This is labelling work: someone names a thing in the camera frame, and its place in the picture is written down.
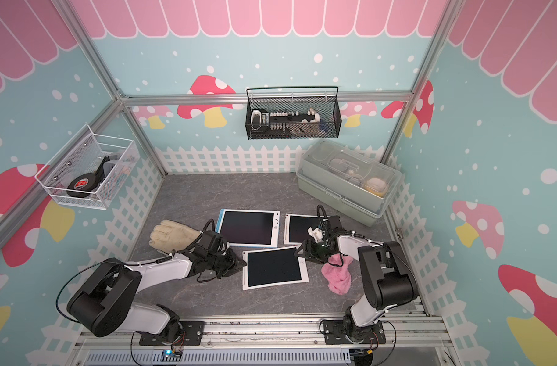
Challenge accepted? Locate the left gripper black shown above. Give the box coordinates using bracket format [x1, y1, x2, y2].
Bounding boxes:
[206, 249, 247, 279]

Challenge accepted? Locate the pink cleaning cloth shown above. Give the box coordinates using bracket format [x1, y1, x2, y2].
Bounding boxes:
[321, 255, 353, 295]

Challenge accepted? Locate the white drawing tablet front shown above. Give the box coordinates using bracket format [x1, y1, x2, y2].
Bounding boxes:
[243, 246, 309, 291]

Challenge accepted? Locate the white drawing tablet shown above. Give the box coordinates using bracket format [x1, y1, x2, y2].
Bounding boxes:
[243, 246, 309, 291]
[284, 213, 320, 246]

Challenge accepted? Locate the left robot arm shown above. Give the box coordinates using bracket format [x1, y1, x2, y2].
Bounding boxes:
[66, 230, 246, 345]

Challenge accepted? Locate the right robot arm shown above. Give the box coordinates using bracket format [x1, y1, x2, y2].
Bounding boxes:
[295, 217, 419, 343]

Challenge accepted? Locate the white drawing tablet right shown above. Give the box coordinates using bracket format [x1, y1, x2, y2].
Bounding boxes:
[284, 213, 320, 246]

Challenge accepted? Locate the blue framed drawing tablet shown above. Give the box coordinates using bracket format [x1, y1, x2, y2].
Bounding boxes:
[215, 209, 280, 248]

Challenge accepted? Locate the beige work glove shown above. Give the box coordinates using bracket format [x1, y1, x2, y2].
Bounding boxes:
[149, 220, 201, 253]

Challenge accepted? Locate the green translucent storage box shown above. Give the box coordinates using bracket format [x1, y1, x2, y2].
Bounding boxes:
[296, 140, 401, 227]

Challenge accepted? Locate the black tape roll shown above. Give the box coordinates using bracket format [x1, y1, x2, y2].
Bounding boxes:
[66, 173, 98, 198]

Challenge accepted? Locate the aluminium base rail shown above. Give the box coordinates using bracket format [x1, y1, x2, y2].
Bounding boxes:
[67, 313, 460, 365]

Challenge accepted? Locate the black wire mesh basket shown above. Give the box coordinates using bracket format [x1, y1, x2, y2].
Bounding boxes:
[245, 85, 342, 140]

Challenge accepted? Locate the clear acrylic wall bin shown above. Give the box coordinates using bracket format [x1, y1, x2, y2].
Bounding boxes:
[34, 125, 140, 210]

